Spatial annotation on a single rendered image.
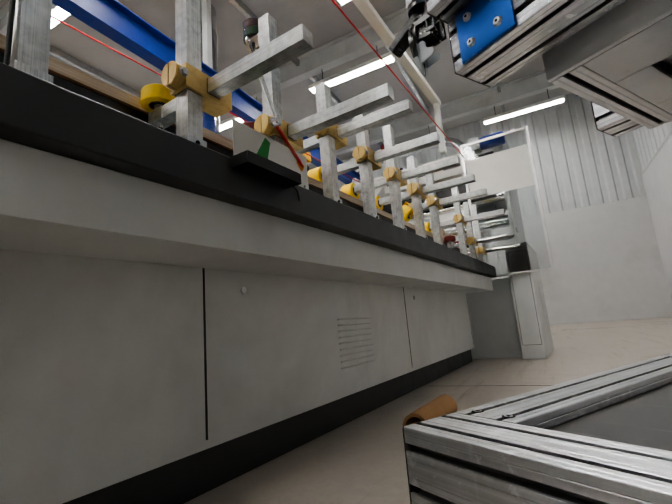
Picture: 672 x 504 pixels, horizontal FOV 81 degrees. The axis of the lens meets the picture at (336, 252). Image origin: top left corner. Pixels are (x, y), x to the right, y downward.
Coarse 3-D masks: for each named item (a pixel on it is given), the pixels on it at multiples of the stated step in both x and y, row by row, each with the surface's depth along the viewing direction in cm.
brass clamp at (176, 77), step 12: (168, 72) 74; (180, 72) 73; (192, 72) 75; (168, 84) 73; (180, 84) 74; (192, 84) 75; (204, 84) 78; (204, 96) 77; (228, 96) 83; (204, 108) 82; (216, 108) 82; (228, 108) 82
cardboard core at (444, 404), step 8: (432, 400) 133; (440, 400) 133; (448, 400) 136; (424, 408) 122; (432, 408) 124; (440, 408) 127; (448, 408) 131; (456, 408) 138; (408, 416) 117; (416, 416) 116; (424, 416) 116; (432, 416) 119; (408, 424) 119
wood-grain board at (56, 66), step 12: (0, 36) 68; (0, 48) 68; (60, 72) 76; (72, 72) 78; (84, 72) 80; (84, 84) 79; (96, 84) 81; (108, 84) 84; (108, 96) 84; (120, 96) 86; (132, 96) 88; (204, 132) 104; (216, 144) 109; (228, 144) 111; (312, 180) 146; (360, 204) 176; (384, 216) 197
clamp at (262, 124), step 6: (264, 114) 94; (258, 120) 95; (264, 120) 94; (282, 120) 98; (258, 126) 95; (264, 126) 94; (270, 126) 94; (282, 126) 98; (264, 132) 94; (270, 132) 95; (276, 132) 95; (282, 138) 98; (288, 138) 99; (300, 138) 104; (294, 144) 101; (300, 144) 103; (294, 150) 105
